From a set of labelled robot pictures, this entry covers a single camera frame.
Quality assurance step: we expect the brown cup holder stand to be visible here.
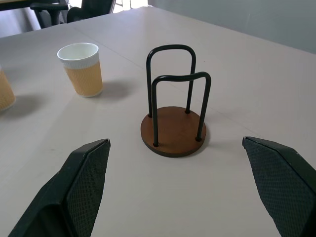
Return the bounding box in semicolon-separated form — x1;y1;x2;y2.
140;44;212;158

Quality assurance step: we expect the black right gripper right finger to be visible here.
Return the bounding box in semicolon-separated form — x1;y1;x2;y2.
242;136;316;237

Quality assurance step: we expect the orange and white paper cup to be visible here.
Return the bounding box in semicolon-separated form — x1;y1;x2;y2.
0;64;16;111
57;42;104;98

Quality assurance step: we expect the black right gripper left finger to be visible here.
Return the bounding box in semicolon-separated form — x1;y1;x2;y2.
7;138;111;237

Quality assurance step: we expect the black office chair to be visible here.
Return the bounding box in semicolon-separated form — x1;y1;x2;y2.
30;0;117;29

